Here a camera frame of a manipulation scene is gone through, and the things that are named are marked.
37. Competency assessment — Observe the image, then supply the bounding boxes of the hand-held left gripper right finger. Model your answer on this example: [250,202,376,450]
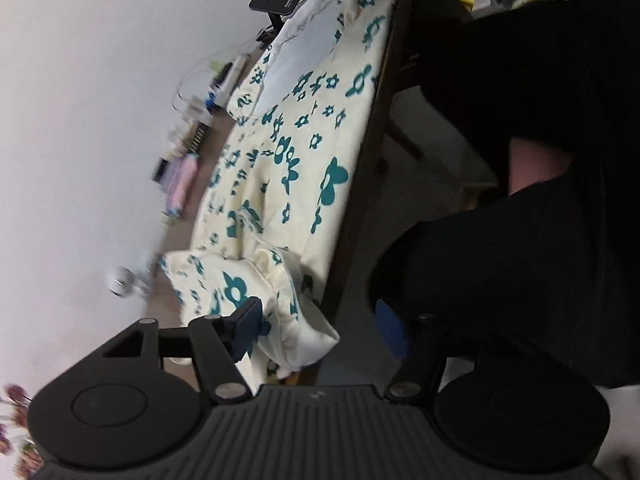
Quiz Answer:
[375,300,453,405]

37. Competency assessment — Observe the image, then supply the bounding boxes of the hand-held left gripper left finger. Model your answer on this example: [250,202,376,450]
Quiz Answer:
[102,296,264,405]

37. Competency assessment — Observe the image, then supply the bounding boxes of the pink blue mesh garment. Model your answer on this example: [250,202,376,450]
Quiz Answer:
[165,152,198,217]

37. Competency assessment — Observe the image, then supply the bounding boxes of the cream teal-flower garment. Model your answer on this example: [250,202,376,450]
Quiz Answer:
[159,0,406,378]

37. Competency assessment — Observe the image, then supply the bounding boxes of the white astronaut figurine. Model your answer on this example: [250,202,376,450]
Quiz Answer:
[107,250,161,301]

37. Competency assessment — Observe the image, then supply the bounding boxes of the person's legs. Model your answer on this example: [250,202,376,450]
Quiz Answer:
[367,0,640,391]

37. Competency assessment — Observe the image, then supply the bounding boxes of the dark green tissue box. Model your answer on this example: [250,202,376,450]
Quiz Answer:
[187,122,208,153]

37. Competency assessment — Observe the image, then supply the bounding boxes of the dried rose bouquet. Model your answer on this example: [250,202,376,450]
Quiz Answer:
[0,384,43,480]

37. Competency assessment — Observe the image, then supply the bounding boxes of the white power strip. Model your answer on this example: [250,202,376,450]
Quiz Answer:
[215,55,248,93]

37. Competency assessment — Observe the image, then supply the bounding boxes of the black phone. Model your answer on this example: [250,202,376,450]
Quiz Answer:
[249,0,302,15]

